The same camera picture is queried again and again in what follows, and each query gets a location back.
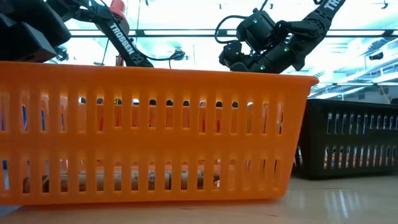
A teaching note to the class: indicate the black plastic basket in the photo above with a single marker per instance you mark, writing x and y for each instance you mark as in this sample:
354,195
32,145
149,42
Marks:
317,140

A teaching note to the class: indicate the orange plastic basket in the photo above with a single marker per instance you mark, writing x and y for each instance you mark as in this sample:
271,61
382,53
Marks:
124,144

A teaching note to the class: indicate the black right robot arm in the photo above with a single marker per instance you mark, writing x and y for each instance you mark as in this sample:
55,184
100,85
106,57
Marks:
326,9

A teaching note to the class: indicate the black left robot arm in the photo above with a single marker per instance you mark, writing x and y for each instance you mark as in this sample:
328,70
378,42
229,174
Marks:
122,40

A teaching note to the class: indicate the round black ceiling spotlight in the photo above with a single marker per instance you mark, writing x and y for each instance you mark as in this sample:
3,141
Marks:
178,54

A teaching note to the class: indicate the dark ceiling fixture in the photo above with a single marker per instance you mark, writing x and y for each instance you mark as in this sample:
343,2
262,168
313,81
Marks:
376,56

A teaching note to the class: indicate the black ceiling spotlight cluster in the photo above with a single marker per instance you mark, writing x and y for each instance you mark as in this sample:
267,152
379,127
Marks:
62,53

